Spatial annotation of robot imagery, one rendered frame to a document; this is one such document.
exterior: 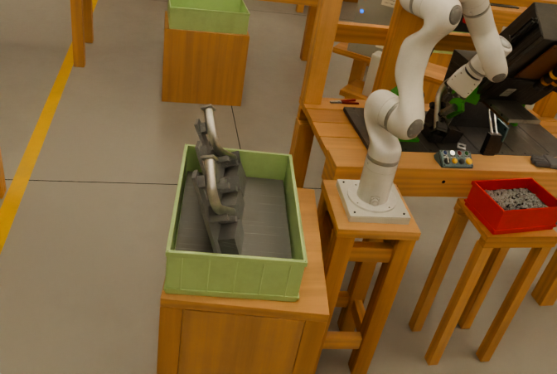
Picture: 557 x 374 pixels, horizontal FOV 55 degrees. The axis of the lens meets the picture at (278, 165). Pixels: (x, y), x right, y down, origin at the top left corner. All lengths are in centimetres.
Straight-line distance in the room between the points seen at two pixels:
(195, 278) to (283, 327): 33
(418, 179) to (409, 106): 63
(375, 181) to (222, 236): 62
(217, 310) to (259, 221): 38
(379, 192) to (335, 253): 28
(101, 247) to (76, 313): 46
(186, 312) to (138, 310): 102
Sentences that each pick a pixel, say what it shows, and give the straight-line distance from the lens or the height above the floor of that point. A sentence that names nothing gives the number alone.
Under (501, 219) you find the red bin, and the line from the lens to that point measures 227.
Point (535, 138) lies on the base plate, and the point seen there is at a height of 90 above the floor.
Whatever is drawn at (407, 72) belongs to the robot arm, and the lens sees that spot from 182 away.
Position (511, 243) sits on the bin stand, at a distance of 237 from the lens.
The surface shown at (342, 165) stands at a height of 90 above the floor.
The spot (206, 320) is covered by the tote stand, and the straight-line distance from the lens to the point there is 174.
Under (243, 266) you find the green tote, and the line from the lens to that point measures 161.
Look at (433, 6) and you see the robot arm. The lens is 174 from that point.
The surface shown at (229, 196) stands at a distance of 188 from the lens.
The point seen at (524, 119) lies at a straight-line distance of 255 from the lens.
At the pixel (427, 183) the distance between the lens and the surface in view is 243.
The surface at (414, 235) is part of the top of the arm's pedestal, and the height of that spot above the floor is 84.
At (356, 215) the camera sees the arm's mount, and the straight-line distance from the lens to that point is 199.
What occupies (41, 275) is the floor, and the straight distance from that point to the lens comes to 294.
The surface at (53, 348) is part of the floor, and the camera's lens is 262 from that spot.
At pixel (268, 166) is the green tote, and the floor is 90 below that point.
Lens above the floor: 202
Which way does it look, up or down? 32 degrees down
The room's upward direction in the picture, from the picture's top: 10 degrees clockwise
